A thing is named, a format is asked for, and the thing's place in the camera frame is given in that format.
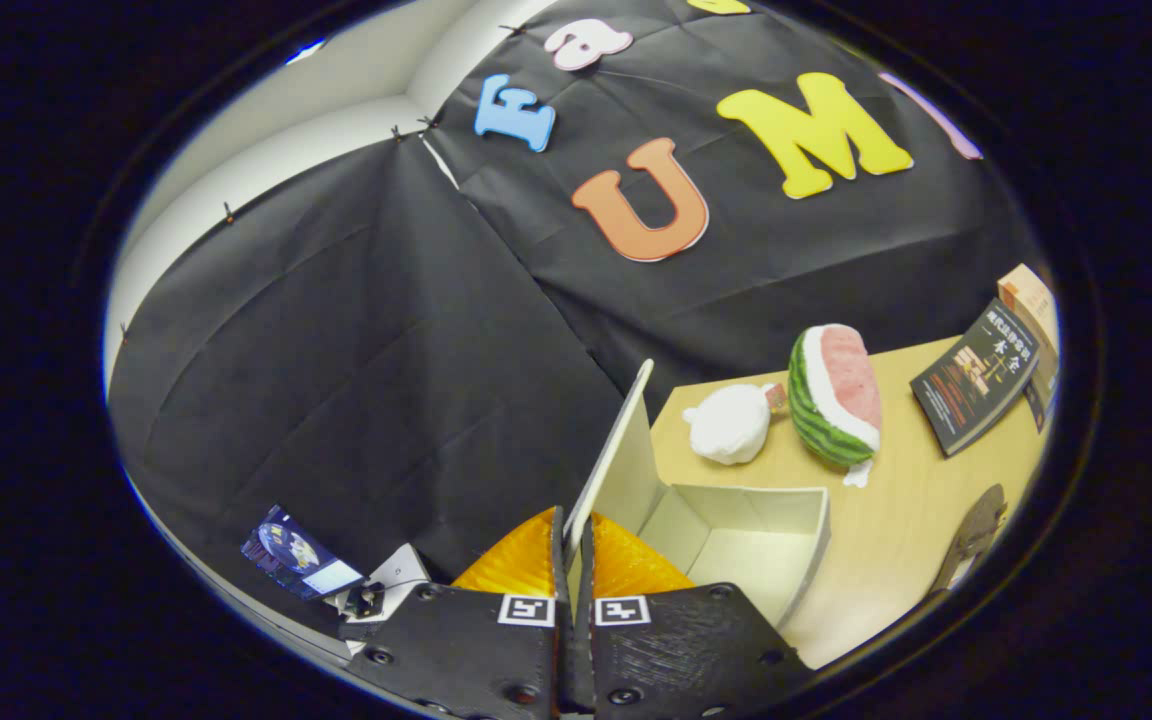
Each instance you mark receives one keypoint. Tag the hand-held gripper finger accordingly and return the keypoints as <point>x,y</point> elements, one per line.
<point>586,580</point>
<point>561,575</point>

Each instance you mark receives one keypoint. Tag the beige storage box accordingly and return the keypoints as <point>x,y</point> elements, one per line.
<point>736,550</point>

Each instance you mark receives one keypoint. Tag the brown fuzzy shoe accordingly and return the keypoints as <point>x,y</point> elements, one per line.
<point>976,525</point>

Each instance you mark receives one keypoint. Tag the white plush toy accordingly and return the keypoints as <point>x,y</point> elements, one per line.
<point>726,425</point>

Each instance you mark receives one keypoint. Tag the blue printed card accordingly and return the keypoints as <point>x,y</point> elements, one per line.
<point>291,550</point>

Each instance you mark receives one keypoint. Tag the watermelon slice plush toy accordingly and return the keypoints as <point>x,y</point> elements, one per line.
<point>841,390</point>

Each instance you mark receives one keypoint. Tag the black cover book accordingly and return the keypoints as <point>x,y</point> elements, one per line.
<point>976,380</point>

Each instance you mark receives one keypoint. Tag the beige cover book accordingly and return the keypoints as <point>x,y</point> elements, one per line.
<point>1028,300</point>

